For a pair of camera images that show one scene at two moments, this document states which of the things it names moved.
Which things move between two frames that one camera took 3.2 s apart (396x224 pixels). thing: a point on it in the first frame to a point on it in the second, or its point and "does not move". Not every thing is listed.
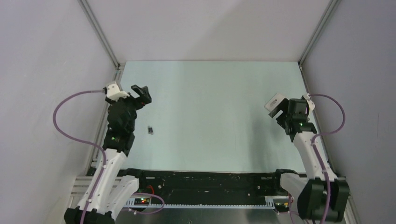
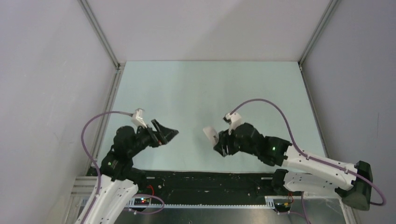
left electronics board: (142, 201) does not move
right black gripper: (284, 107) to (225, 139)
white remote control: (274, 101) to (212, 134)
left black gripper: (144, 97) to (166, 134)
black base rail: (205, 183) does not move
